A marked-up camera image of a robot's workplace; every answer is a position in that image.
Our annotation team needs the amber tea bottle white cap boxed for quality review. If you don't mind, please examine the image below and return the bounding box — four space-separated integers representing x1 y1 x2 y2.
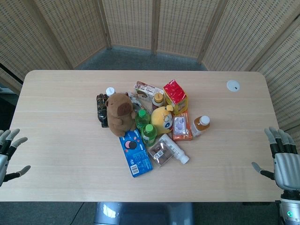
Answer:
190 115 211 138

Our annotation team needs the blue Oreo cookie box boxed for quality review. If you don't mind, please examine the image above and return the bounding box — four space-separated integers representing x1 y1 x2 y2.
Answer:
119 130 154 178

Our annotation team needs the silver foil wrapper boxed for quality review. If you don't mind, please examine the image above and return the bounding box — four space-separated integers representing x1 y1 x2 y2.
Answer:
128 92 153 115

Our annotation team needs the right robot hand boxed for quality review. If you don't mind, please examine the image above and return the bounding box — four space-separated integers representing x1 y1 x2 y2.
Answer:
251 127 300 191

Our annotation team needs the orange snack packet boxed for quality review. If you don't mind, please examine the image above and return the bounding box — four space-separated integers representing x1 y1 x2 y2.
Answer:
172 110 193 142

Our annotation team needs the dark cola bottle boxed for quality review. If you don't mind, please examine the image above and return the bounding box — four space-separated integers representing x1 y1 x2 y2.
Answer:
96 87 117 128

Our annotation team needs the brown capybara plush toy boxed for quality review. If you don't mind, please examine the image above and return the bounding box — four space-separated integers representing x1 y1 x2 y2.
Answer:
104 92 137 138

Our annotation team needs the white tube bottle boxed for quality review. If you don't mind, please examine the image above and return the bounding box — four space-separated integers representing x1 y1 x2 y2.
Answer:
160 133 190 165

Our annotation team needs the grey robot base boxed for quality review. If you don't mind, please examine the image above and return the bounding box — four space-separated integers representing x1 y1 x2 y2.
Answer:
93 202 195 225

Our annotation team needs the woven folding screen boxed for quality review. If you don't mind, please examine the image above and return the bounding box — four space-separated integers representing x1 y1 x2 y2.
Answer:
0 0 300 150

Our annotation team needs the clear plastic chocolate box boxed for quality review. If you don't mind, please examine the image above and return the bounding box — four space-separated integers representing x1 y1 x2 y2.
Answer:
148 137 175 168

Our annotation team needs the white table grommet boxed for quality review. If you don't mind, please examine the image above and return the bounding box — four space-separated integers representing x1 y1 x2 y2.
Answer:
226 80 241 92

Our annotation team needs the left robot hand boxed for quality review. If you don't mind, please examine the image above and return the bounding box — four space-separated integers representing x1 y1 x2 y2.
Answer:
0 128 31 187

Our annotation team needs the white brown food box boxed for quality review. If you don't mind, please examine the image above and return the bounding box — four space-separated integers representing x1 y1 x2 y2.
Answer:
133 80 164 102

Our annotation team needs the small brown jar yellow lid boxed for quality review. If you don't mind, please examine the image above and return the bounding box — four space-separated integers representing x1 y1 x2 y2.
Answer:
151 92 165 112

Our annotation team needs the green soda bottle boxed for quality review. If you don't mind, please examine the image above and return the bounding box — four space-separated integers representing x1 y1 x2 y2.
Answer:
141 123 157 148
135 109 151 131

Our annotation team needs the yellow round plush toy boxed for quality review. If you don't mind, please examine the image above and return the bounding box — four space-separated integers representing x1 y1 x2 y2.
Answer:
150 105 175 136

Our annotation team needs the red yellow snack bag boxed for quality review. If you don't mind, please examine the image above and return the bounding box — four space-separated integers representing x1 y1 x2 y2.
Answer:
163 79 189 116

